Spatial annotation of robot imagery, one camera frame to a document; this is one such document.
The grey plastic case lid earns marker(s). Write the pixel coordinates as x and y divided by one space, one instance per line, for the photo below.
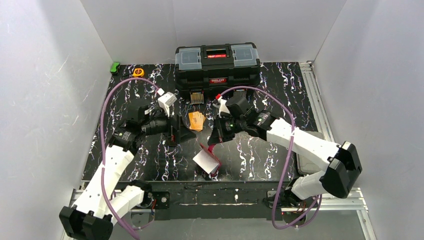
309 162

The orange tape measure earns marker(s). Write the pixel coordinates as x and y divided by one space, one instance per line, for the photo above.
138 72

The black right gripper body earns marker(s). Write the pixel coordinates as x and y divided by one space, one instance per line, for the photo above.
219 129

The green small object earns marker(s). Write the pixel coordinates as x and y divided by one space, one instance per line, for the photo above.
114 69

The black plastic toolbox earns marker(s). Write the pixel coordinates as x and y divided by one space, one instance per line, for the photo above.
211 69

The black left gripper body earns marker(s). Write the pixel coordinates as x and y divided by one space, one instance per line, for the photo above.
174 129

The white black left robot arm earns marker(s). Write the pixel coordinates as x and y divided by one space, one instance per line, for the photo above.
96 211

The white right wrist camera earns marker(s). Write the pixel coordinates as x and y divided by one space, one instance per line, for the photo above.
220 104

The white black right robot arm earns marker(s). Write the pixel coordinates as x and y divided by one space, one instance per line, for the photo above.
339 164

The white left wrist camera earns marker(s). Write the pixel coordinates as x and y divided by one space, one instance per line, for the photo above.
166 100

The red leather card holder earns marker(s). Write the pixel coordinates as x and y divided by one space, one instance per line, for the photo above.
207 161

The aluminium frame rail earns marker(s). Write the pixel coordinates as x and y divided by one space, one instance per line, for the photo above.
355 202

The drill bit set case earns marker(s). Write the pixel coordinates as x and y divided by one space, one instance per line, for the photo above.
197 98

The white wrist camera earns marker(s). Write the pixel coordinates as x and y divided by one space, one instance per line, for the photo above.
220 104
166 100

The black base rail with bracket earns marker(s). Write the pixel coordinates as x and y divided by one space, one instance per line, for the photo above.
214 199

